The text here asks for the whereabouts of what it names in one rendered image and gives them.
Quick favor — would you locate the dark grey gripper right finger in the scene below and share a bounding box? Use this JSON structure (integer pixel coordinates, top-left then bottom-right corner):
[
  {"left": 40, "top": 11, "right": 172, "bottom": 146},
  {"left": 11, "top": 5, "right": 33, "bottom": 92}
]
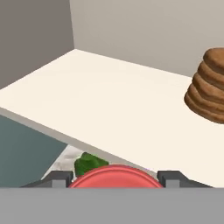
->
[{"left": 157, "top": 170, "right": 214, "bottom": 189}]

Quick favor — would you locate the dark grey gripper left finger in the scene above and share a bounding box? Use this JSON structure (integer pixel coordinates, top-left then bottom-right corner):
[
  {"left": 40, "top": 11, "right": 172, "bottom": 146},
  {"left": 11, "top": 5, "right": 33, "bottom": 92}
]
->
[{"left": 20, "top": 171, "right": 74, "bottom": 189}]

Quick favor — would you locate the red-lidded jam jar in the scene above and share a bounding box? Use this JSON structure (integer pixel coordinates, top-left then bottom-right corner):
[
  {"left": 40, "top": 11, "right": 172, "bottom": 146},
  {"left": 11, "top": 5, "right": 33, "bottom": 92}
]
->
[{"left": 68, "top": 164, "right": 165, "bottom": 189}]

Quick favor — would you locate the green leafy object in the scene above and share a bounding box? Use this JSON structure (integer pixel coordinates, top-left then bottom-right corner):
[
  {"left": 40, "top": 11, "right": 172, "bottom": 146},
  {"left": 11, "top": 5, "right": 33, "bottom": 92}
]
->
[{"left": 73, "top": 151, "right": 110, "bottom": 178}]

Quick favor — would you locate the teal cabinet door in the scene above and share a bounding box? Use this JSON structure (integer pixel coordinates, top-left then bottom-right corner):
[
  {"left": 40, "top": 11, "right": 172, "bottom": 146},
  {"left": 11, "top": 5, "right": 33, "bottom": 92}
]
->
[{"left": 0, "top": 114, "right": 68, "bottom": 188}]

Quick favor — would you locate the brown ridged round object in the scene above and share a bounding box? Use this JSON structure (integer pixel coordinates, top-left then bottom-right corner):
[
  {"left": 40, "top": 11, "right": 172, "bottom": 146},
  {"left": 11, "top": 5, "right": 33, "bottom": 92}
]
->
[{"left": 184, "top": 47, "right": 224, "bottom": 124}]

